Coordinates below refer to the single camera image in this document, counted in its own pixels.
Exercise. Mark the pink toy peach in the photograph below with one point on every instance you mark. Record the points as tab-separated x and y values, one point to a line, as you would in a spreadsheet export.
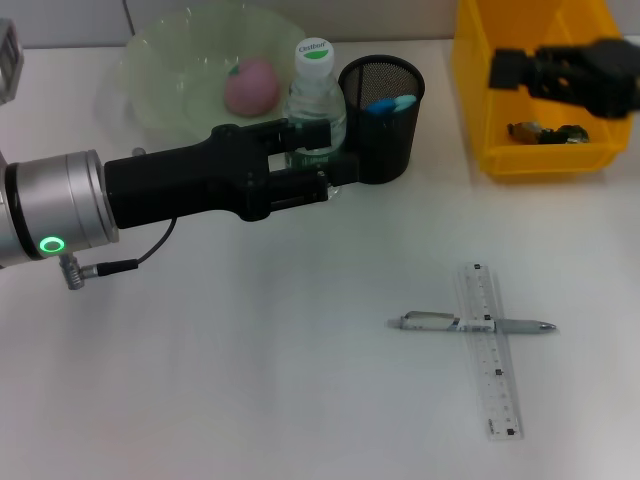
252	90

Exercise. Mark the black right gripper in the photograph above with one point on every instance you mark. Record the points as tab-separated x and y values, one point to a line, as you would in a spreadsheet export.
615	75

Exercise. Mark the translucent green fruit bowl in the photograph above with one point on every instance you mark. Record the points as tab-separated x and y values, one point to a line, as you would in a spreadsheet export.
170	75

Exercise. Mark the clear green-label water bottle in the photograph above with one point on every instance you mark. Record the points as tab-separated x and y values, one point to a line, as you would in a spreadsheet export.
315	90

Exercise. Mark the black mesh pen holder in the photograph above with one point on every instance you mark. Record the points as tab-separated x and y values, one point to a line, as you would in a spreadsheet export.
390	150

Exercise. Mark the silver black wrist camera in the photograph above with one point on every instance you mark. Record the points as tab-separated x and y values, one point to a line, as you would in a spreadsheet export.
10	65

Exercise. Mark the grey ballpoint pen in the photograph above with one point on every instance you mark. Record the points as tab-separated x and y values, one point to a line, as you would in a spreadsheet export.
430	322

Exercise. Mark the green plastic wrapper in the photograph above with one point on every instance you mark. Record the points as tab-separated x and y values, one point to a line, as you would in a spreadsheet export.
545	134

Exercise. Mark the blue plastic scissors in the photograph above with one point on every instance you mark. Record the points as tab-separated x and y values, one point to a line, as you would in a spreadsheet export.
387	106

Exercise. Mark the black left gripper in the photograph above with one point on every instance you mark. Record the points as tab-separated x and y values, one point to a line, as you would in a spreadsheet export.
185	185

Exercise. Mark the yellow plastic bin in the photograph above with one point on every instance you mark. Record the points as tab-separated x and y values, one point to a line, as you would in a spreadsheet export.
550	145

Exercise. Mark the clear plastic ruler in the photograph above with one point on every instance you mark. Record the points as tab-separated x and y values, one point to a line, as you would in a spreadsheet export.
495	380

